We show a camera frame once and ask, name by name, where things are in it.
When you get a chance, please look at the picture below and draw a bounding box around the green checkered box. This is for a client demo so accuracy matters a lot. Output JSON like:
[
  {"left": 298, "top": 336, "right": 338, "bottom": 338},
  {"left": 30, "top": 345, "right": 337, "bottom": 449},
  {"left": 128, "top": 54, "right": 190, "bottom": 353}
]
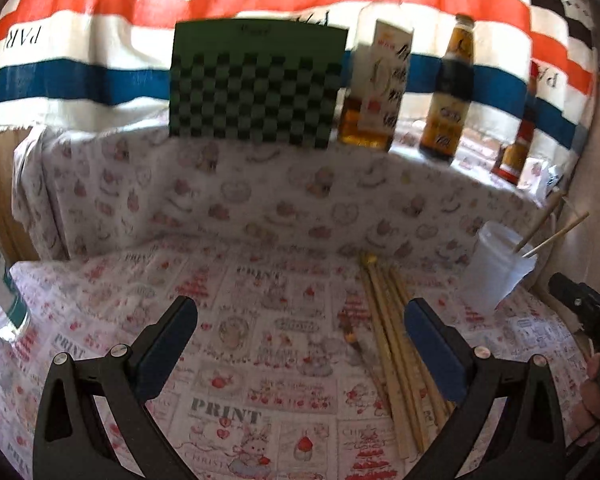
[{"left": 169, "top": 18, "right": 348, "bottom": 150}]

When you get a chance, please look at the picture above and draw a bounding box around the clear cooking wine bottle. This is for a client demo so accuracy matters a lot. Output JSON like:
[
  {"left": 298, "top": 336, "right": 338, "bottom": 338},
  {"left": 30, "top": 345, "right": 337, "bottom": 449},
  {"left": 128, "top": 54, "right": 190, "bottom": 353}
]
[{"left": 338, "top": 0, "right": 414, "bottom": 151}]

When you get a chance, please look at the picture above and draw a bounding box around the gold fork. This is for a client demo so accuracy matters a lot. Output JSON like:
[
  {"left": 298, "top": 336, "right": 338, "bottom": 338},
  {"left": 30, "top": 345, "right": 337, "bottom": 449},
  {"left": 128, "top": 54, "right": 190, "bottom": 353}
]
[{"left": 340, "top": 314, "right": 392, "bottom": 416}]

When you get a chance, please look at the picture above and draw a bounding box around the bamboo chopstick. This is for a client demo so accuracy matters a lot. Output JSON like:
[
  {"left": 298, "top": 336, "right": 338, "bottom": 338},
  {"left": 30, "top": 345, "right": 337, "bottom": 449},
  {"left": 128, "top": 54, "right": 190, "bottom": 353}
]
[
  {"left": 361, "top": 266, "right": 412, "bottom": 460},
  {"left": 514, "top": 190, "right": 565, "bottom": 252},
  {"left": 370, "top": 263, "right": 427, "bottom": 453},
  {"left": 389, "top": 266, "right": 449, "bottom": 430},
  {"left": 522, "top": 211, "right": 590, "bottom": 258},
  {"left": 398, "top": 270, "right": 455, "bottom": 419}
]

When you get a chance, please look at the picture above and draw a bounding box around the dark soy sauce bottle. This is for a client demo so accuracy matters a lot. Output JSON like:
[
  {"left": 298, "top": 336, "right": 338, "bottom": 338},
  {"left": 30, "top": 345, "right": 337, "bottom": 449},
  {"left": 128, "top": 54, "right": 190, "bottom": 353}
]
[{"left": 418, "top": 14, "right": 475, "bottom": 164}]

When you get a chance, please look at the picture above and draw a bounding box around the person's right hand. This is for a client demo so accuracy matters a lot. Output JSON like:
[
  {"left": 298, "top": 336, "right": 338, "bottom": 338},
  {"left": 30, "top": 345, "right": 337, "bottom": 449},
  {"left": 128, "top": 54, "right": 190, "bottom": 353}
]
[{"left": 569, "top": 353, "right": 600, "bottom": 446}]

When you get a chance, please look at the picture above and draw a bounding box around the striped curtain cloth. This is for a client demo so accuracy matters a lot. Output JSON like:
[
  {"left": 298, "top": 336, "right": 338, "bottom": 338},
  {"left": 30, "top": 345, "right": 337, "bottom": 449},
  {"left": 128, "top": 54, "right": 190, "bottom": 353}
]
[{"left": 0, "top": 0, "right": 597, "bottom": 166}]

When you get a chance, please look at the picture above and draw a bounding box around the printed tablecloth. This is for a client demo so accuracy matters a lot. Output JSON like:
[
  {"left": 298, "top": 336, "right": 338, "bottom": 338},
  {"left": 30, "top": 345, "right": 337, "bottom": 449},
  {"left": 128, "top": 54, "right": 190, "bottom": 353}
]
[{"left": 0, "top": 118, "right": 586, "bottom": 479}]

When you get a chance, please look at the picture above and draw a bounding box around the translucent plastic cup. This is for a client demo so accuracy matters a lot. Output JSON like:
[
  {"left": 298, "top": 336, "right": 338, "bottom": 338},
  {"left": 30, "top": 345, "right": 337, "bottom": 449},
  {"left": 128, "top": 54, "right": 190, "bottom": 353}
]
[{"left": 458, "top": 221, "right": 538, "bottom": 315}]

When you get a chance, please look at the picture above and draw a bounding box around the gold spoon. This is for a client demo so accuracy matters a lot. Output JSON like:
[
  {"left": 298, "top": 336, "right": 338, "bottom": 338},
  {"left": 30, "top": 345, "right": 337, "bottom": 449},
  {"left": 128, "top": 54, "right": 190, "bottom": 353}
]
[{"left": 358, "top": 252, "right": 402, "bottom": 418}]

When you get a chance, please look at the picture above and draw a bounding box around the red capped sauce bottle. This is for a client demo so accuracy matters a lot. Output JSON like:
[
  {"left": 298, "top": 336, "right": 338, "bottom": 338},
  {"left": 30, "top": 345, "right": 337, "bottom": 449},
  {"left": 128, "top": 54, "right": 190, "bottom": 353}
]
[{"left": 491, "top": 61, "right": 540, "bottom": 186}]

